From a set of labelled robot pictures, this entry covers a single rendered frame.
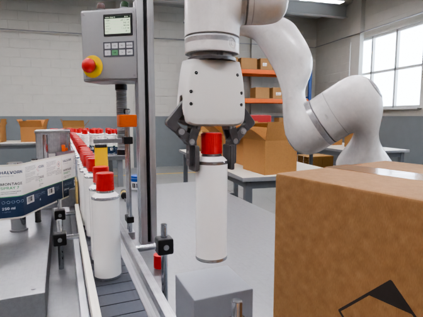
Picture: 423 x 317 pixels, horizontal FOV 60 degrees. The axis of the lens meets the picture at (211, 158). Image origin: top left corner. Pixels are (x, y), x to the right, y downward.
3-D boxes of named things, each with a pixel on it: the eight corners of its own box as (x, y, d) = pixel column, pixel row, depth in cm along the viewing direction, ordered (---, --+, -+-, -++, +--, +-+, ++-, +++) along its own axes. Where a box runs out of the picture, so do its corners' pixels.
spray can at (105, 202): (92, 272, 73) (89, 171, 70) (119, 268, 75) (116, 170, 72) (95, 283, 68) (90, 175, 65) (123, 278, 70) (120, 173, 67)
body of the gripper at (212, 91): (231, 58, 61) (230, 125, 63) (172, 54, 57) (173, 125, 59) (252, 51, 54) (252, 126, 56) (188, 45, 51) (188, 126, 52)
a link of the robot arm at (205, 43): (228, 46, 61) (227, 64, 62) (177, 41, 58) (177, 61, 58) (252, 36, 54) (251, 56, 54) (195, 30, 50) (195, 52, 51)
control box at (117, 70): (100, 85, 109) (97, 19, 107) (153, 83, 106) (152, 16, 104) (81, 82, 100) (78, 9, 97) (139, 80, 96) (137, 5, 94)
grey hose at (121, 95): (116, 154, 112) (114, 85, 109) (128, 153, 113) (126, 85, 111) (118, 155, 108) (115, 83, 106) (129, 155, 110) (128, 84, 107)
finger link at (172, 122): (202, 86, 56) (214, 119, 58) (157, 104, 54) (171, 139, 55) (204, 85, 55) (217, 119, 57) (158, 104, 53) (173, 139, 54)
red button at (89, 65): (85, 59, 99) (79, 58, 96) (98, 59, 98) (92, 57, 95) (86, 73, 99) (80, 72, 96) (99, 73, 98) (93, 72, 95)
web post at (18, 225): (10, 228, 101) (5, 161, 99) (29, 226, 103) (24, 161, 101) (8, 233, 97) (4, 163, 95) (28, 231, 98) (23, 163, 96)
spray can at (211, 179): (191, 254, 61) (190, 131, 59) (219, 250, 63) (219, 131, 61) (202, 265, 56) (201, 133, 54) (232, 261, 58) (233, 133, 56)
